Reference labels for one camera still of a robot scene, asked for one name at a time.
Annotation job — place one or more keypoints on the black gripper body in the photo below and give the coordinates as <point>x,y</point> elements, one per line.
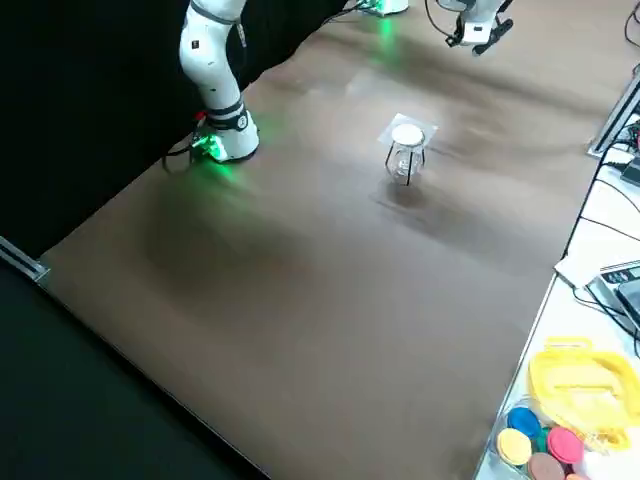
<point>497,32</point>

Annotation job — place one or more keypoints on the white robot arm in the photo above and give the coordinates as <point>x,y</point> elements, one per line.
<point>475,25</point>
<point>210,75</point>

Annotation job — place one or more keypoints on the blue clay disc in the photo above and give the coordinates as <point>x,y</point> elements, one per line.
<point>524,424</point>

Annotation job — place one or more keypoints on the green clay disc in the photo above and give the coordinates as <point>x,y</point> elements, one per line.
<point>542,439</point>

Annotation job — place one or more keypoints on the yellow clay disc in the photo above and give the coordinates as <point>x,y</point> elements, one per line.
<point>512,446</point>

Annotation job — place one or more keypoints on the red clay disc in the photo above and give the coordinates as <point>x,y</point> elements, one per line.
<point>565,445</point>

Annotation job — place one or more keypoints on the brown clay disc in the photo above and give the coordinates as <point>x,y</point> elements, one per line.
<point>545,467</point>

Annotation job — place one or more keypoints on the clear glass alcohol lamp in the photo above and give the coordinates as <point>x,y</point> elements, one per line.
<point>401,162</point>

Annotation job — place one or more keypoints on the small black device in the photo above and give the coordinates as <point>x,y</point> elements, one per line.
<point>631,171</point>

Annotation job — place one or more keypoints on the grey electronic scale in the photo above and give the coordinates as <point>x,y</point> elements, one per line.
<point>620,280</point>

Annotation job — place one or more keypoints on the yellow plastic box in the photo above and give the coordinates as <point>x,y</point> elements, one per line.
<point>550,380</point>

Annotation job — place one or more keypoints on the clear plastic tray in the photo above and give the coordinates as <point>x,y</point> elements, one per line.
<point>500,425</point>

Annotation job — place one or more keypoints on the aluminium frame profile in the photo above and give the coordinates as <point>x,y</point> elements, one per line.
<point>612,117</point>
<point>25,262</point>

